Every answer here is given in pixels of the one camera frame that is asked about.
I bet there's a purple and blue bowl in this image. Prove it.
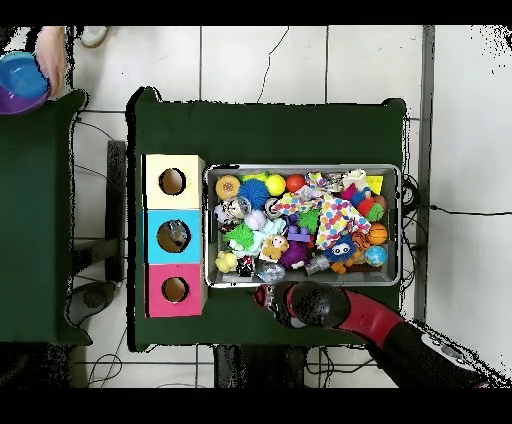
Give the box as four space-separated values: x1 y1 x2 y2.
0 50 52 117

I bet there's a wooden box with three holes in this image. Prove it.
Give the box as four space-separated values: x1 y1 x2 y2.
142 153 208 319

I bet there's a shallow clear mesh bin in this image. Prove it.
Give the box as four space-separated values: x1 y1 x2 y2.
203 163 402 288

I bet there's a tan plush animal toy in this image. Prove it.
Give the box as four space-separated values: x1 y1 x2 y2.
260 234 290 263

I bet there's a yellow rubber duck toy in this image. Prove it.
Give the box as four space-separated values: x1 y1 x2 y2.
215 251 239 274

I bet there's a green spiky rubber ball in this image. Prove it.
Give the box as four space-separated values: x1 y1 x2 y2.
224 222 257 252

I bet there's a purple toy building block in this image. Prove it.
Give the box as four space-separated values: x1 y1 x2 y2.
287 224 313 245

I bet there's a crushed silver drink can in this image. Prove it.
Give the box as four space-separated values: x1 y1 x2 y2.
223 195 253 221

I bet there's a polka dot cloth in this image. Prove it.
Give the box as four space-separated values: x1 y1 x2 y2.
275 187 373 251

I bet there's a blue spiky rubber ball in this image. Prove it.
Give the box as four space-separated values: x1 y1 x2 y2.
238 177 272 209

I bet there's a plain yellow ball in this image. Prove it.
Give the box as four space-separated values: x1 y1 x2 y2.
265 174 287 197

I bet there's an orange ball with cream dots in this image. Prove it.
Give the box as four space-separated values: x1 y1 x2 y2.
215 174 241 201

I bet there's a grey stand base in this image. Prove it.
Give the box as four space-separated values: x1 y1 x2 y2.
67 279 120 328

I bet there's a dark green table cloth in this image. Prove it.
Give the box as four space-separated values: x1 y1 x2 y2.
127 86 408 353
0 87 91 347

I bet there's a black panel stand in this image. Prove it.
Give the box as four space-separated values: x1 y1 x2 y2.
106 139 128 283

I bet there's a black cable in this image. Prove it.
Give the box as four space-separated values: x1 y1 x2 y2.
427 203 512 217

